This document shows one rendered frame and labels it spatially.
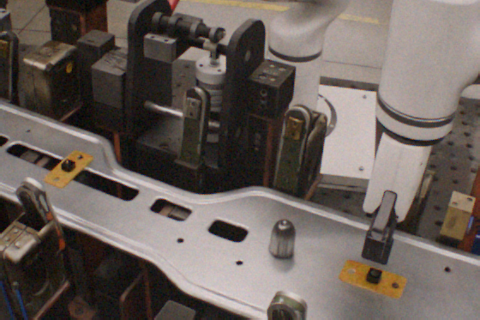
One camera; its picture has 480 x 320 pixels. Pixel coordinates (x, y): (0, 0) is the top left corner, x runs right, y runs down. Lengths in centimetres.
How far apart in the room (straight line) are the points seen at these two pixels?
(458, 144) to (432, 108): 103
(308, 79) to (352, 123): 18
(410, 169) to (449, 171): 90
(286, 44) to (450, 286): 70
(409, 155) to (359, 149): 83
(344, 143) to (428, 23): 93
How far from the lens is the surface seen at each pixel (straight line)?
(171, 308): 82
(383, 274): 87
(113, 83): 109
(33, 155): 107
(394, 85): 65
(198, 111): 98
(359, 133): 154
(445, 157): 162
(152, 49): 101
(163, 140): 111
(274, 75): 99
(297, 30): 139
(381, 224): 69
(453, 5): 60
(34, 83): 115
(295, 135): 95
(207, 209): 93
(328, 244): 89
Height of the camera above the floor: 162
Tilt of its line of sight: 36 degrees down
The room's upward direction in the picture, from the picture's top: 3 degrees clockwise
